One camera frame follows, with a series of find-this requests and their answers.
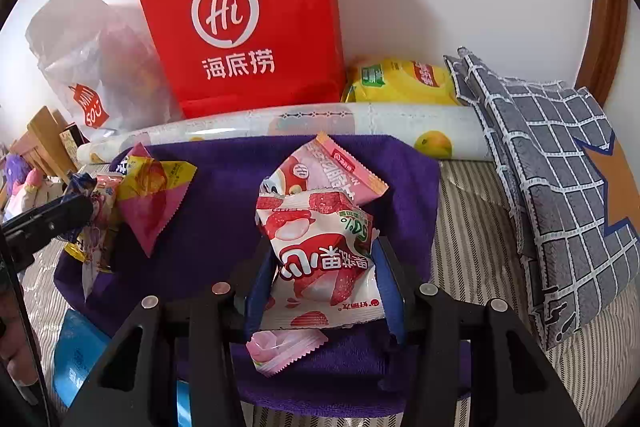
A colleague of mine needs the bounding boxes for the grey checked pillow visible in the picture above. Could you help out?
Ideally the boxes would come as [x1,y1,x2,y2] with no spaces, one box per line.
[442,47,640,350]

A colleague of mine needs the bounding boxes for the plush toys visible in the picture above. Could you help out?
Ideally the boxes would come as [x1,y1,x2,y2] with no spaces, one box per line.
[0,154,66,218]

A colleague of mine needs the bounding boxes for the white plastic bag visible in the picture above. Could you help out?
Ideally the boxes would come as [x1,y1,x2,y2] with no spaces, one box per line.
[25,0,183,142]

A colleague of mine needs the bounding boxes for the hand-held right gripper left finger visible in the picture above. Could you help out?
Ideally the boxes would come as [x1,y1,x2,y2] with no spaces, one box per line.
[62,237,278,427]

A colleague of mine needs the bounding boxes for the white red lychee snack packet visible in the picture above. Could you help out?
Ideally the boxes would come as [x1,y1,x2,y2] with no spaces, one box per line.
[255,189,386,330]

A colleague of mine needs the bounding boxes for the blue tissue pack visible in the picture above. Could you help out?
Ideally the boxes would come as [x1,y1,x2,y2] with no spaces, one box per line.
[52,309,191,427]

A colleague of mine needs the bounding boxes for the pink white snack packet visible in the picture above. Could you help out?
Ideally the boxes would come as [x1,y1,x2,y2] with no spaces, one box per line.
[64,173,123,303]

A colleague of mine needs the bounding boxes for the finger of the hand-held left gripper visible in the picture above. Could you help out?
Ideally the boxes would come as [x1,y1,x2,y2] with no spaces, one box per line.
[0,194,95,270]

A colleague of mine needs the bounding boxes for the person's left hand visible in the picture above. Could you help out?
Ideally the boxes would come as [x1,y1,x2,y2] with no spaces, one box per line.
[0,292,41,390]

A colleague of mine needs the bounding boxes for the yellow snack bag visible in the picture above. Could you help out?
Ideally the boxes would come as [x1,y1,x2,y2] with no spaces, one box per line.
[341,57,463,106]

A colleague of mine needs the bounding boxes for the cardboard box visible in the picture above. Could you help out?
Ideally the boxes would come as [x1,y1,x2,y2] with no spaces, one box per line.
[10,106,91,178]

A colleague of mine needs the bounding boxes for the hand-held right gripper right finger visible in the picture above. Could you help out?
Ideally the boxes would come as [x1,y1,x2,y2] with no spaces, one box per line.
[372,237,586,427]

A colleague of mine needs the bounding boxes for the rolled fruit print mat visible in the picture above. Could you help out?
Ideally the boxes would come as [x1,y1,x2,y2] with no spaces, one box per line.
[76,102,496,165]

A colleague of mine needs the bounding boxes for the black pole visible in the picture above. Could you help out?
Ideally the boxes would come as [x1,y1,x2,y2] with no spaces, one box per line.
[0,227,53,427]

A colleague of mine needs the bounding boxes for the purple towel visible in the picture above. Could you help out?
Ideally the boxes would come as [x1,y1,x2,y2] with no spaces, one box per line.
[54,134,473,418]

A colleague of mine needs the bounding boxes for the brown wooden frame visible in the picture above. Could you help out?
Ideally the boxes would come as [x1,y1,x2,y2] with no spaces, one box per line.
[575,0,630,108]

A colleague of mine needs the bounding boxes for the pale pink snack packet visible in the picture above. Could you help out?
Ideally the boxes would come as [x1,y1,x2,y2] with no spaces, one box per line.
[246,328,329,376]

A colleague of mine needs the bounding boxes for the yellow pink snack packet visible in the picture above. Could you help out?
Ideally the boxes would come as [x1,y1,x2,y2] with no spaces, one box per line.
[111,142,198,258]

